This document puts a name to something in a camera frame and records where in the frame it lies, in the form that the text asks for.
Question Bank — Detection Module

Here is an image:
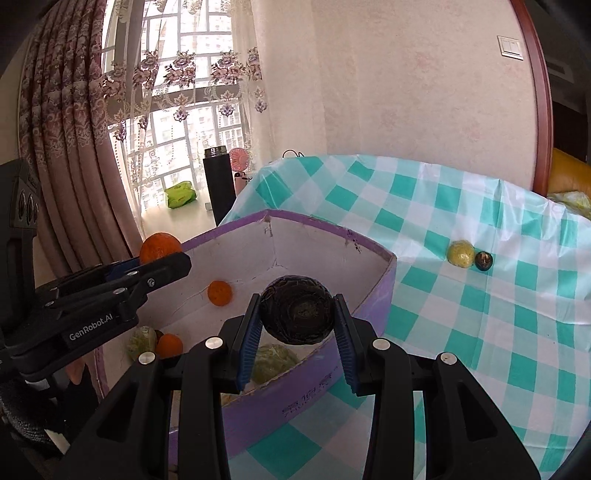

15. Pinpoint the dark mangosteen back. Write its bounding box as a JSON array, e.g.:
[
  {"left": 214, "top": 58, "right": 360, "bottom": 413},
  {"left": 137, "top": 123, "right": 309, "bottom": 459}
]
[{"left": 474, "top": 251, "right": 494, "bottom": 272}]

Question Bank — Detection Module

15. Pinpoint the sheer embroidered lace curtain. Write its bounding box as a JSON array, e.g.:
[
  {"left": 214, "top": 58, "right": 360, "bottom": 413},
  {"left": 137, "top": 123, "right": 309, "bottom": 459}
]
[{"left": 103, "top": 1, "right": 269, "bottom": 141}]

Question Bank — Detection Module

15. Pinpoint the wrapped yellow-green fruit back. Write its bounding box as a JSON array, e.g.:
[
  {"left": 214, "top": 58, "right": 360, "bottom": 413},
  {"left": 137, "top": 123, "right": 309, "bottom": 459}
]
[{"left": 447, "top": 240, "right": 476, "bottom": 269}]

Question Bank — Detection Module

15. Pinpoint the dark mangosteen front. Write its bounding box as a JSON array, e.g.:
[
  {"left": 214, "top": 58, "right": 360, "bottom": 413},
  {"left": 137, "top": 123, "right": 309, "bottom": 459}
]
[{"left": 259, "top": 275, "right": 334, "bottom": 346}]

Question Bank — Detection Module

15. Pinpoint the yellow sofa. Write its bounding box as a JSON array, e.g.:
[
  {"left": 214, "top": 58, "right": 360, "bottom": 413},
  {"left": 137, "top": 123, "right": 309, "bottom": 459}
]
[{"left": 548, "top": 148, "right": 591, "bottom": 197}]

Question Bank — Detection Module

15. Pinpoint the wrapped green fruit in box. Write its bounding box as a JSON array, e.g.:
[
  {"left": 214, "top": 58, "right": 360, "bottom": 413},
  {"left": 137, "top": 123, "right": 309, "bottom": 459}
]
[{"left": 125, "top": 326, "right": 157, "bottom": 361}]

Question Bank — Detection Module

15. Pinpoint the green fruit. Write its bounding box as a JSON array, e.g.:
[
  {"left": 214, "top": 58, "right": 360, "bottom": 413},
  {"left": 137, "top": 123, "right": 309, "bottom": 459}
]
[
  {"left": 125, "top": 326, "right": 157, "bottom": 361},
  {"left": 250, "top": 344, "right": 298, "bottom": 385}
]

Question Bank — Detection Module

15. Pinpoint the black thermos bottle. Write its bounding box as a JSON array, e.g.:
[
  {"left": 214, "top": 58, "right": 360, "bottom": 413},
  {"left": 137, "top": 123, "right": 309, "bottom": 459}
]
[{"left": 202, "top": 146, "right": 236, "bottom": 225}]

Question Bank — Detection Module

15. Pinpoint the green snack packet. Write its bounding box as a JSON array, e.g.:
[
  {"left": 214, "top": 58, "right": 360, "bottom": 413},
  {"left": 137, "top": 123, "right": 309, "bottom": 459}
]
[{"left": 164, "top": 181, "right": 197, "bottom": 209}]

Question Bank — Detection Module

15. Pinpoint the dark mangosteen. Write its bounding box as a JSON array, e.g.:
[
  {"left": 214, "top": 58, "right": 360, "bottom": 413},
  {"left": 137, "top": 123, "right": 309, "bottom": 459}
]
[
  {"left": 259, "top": 275, "right": 334, "bottom": 346},
  {"left": 474, "top": 251, "right": 494, "bottom": 272}
]

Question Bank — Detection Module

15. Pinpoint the brown wooden door frame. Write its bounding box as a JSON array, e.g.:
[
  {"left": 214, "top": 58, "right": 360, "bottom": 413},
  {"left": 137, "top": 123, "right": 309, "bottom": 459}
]
[{"left": 510, "top": 0, "right": 554, "bottom": 196}]

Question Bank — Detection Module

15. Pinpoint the pink round handheld fan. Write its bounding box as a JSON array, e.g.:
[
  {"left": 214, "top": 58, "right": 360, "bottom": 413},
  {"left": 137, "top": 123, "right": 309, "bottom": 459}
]
[{"left": 228, "top": 147, "right": 250, "bottom": 195}]

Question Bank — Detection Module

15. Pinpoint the teal white checkered tablecloth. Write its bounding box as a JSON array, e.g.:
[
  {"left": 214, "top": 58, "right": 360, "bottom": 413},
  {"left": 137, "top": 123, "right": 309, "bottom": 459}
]
[{"left": 228, "top": 155, "right": 590, "bottom": 478}]

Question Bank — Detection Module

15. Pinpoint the white wall light switch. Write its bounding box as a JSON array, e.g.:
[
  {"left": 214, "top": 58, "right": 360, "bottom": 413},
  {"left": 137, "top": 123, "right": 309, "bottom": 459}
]
[{"left": 497, "top": 35, "right": 524, "bottom": 61}]

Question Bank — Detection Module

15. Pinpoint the pink floral curtain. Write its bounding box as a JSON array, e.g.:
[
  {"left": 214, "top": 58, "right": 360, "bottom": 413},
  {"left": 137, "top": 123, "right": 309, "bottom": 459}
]
[{"left": 18, "top": 1, "right": 141, "bottom": 277}]

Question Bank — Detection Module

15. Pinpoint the small orange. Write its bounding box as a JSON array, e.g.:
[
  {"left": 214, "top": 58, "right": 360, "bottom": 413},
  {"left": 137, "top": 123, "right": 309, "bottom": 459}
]
[{"left": 206, "top": 280, "right": 233, "bottom": 307}]

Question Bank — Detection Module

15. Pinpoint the purple cardboard box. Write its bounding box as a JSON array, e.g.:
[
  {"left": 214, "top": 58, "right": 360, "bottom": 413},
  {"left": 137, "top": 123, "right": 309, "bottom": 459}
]
[{"left": 94, "top": 208, "right": 399, "bottom": 480}]

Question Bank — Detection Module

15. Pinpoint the window with lattice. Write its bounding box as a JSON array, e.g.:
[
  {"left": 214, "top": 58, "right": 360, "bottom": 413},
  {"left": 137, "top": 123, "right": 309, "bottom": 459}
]
[{"left": 102, "top": 1, "right": 266, "bottom": 221}]

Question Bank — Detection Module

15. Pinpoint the green fruit front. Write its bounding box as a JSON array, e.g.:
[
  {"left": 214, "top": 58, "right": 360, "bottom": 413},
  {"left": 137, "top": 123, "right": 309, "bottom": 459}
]
[{"left": 250, "top": 344, "right": 298, "bottom": 385}]

